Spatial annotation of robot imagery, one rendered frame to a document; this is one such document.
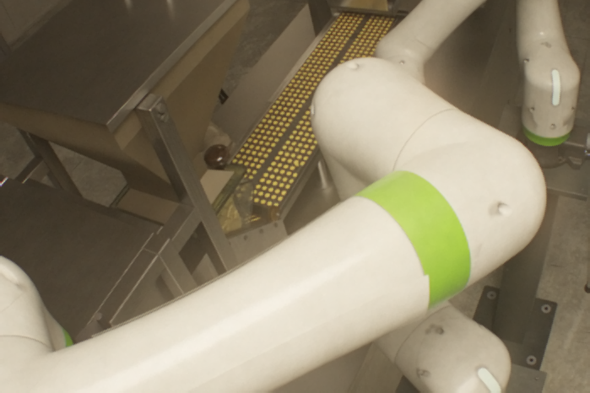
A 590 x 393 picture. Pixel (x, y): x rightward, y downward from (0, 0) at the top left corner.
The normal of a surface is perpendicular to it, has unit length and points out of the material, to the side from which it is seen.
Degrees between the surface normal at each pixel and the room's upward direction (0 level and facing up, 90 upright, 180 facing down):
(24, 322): 62
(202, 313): 10
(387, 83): 5
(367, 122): 42
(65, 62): 0
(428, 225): 30
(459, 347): 2
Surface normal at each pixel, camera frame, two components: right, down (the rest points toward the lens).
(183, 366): 0.26, -0.36
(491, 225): 0.38, 0.00
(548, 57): -0.27, -0.69
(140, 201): -0.47, -0.04
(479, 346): -0.07, -0.78
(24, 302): 0.73, -0.68
